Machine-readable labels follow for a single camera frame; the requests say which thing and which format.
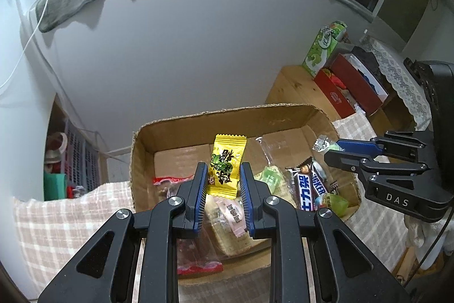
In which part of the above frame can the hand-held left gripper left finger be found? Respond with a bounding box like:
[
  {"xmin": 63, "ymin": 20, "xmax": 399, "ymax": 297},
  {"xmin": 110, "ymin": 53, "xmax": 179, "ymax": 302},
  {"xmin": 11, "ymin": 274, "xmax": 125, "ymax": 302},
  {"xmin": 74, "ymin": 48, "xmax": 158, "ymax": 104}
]
[{"xmin": 37, "ymin": 162, "xmax": 209, "ymax": 303}]

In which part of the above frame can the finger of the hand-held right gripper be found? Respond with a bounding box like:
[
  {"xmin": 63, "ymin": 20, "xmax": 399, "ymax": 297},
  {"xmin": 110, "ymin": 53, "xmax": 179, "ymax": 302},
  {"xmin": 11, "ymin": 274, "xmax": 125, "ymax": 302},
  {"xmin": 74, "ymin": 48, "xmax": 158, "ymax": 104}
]
[
  {"xmin": 323, "ymin": 149, "xmax": 431, "ymax": 179},
  {"xmin": 335, "ymin": 131, "xmax": 426, "ymax": 162}
]

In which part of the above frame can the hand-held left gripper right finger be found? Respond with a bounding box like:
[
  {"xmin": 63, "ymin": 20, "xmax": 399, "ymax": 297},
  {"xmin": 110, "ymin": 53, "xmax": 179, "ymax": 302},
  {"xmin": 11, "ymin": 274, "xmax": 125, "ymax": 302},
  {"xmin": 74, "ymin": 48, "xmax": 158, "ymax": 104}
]
[{"xmin": 240, "ymin": 162, "xmax": 408, "ymax": 303}]

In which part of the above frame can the pink candy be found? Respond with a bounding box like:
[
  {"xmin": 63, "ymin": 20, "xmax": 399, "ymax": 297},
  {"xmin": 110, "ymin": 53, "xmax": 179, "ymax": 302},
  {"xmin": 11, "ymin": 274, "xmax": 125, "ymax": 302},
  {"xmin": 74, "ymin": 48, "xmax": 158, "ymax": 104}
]
[{"xmin": 215, "ymin": 200, "xmax": 249, "ymax": 238}]

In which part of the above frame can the green candy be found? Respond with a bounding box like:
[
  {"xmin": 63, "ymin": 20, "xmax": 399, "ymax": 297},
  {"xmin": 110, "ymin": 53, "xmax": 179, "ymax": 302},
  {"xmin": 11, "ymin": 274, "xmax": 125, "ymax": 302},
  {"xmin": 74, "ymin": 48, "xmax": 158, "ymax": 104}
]
[{"xmin": 253, "ymin": 165, "xmax": 286, "ymax": 195}]

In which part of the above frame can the yellow candy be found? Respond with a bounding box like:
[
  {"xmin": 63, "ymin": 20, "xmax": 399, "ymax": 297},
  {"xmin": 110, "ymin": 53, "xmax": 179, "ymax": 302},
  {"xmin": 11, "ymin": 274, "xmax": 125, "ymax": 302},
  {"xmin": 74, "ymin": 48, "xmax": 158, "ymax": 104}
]
[{"xmin": 206, "ymin": 133, "xmax": 247, "ymax": 199}]

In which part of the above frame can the brown chocolate bar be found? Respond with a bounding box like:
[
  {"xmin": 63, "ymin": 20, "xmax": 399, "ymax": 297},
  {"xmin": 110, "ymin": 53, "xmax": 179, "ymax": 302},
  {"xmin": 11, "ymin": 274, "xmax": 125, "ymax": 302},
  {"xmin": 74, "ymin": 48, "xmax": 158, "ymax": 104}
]
[{"xmin": 311, "ymin": 161, "xmax": 339, "ymax": 197}]

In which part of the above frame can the cracker packet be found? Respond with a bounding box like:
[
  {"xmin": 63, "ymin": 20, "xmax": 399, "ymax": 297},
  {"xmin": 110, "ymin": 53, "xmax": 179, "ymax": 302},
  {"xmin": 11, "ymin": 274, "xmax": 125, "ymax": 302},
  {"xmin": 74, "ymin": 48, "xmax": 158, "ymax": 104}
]
[{"xmin": 204, "ymin": 197, "xmax": 272, "ymax": 257}]

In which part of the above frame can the green jelly cup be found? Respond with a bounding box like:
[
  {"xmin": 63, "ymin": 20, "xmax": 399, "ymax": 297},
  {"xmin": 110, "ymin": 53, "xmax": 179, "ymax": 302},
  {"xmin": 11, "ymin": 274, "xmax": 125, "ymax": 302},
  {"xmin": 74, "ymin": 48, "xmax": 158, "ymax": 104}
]
[{"xmin": 316, "ymin": 193, "xmax": 350, "ymax": 218}]

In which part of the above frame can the blue label chocolate bar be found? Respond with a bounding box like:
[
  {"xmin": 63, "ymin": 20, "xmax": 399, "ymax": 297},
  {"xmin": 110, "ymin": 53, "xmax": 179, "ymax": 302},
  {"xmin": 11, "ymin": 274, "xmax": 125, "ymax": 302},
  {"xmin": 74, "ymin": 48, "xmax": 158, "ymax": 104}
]
[{"xmin": 285, "ymin": 157, "xmax": 320, "ymax": 213}]

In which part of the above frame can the red date packet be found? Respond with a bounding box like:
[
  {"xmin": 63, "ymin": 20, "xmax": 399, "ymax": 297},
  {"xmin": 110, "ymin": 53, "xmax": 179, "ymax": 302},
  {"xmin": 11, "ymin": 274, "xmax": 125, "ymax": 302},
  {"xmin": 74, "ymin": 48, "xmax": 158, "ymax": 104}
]
[{"xmin": 176, "ymin": 237, "xmax": 224, "ymax": 276}]

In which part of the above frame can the red cardboard box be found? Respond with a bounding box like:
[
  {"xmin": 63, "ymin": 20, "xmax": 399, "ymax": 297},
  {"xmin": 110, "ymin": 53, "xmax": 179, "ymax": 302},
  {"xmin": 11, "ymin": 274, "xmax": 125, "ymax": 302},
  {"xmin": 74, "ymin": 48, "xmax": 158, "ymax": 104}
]
[{"xmin": 313, "ymin": 53, "xmax": 390, "ymax": 119}]

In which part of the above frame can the white lace cloth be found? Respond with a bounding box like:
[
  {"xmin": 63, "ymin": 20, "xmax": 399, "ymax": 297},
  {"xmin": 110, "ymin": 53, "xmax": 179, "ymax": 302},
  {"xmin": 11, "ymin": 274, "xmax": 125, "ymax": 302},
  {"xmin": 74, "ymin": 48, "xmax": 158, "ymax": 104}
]
[{"xmin": 360, "ymin": 35, "xmax": 435, "ymax": 131}]

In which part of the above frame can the dark figurine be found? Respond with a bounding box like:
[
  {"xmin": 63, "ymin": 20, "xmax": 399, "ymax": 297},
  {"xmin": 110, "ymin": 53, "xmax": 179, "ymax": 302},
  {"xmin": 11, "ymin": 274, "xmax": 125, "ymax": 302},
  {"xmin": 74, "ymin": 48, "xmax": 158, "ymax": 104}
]
[{"xmin": 403, "ymin": 57, "xmax": 424, "ymax": 76}]

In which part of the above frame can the dark cloth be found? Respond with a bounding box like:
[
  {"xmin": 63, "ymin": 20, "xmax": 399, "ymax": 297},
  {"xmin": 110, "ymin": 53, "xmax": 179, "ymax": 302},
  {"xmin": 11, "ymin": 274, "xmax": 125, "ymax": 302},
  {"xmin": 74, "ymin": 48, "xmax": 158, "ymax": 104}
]
[{"xmin": 351, "ymin": 45, "xmax": 382, "ymax": 76}]

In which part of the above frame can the green paper bag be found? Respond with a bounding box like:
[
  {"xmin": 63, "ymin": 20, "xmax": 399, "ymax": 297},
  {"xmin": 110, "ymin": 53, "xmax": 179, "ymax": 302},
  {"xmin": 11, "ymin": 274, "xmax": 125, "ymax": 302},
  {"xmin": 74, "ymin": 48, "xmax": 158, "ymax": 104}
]
[{"xmin": 301, "ymin": 21, "xmax": 348, "ymax": 76}]

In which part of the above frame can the pale plastic crate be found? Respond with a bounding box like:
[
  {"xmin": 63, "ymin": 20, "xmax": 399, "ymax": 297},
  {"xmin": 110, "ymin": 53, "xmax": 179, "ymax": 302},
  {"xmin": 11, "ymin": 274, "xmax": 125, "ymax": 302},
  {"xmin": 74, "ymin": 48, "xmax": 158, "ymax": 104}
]
[{"xmin": 64, "ymin": 118, "xmax": 100, "ymax": 197}]

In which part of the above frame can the pink plaid tablecloth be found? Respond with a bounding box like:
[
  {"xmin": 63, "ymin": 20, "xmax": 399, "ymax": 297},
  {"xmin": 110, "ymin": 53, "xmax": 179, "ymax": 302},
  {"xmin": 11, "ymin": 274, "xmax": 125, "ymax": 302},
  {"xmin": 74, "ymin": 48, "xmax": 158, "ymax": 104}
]
[{"xmin": 12, "ymin": 109, "xmax": 408, "ymax": 303}]

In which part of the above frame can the green box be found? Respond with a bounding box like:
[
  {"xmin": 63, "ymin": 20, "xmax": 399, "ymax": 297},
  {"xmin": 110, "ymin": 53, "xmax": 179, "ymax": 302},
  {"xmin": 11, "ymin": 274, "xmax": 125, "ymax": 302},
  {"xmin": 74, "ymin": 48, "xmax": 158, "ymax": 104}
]
[{"xmin": 44, "ymin": 173, "xmax": 68, "ymax": 200}]

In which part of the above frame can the red white bag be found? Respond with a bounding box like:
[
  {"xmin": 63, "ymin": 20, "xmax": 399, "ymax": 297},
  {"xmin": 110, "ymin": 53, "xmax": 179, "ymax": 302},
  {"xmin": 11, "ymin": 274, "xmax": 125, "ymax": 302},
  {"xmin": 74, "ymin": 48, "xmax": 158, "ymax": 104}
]
[{"xmin": 44, "ymin": 133, "xmax": 68, "ymax": 172}]

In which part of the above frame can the black cable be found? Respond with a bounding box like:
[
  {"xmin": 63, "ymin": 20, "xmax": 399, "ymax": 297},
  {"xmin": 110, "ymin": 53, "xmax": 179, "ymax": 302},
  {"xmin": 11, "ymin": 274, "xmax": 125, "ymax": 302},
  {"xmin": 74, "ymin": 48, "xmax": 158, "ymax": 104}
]
[{"xmin": 415, "ymin": 214, "xmax": 449, "ymax": 271}]

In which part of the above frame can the white cable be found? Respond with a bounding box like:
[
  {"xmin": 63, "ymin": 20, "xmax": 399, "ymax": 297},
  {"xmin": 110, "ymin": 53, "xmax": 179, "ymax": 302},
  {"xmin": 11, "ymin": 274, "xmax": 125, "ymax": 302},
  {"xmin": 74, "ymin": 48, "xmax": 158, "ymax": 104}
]
[{"xmin": 0, "ymin": 0, "xmax": 59, "ymax": 91}]

